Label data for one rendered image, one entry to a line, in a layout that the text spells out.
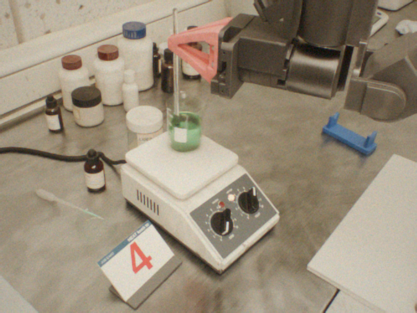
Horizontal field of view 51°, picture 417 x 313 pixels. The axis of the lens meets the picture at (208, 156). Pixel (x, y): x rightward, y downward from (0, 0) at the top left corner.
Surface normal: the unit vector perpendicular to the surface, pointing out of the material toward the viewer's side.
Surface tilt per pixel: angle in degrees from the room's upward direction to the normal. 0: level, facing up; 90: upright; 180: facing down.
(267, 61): 89
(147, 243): 40
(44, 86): 90
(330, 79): 81
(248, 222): 30
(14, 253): 0
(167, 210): 90
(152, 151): 0
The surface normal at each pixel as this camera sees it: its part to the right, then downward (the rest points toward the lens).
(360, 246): 0.02, -0.78
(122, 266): 0.56, -0.34
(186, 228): -0.68, 0.43
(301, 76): -0.38, 0.43
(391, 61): -0.63, -0.74
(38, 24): 0.78, 0.42
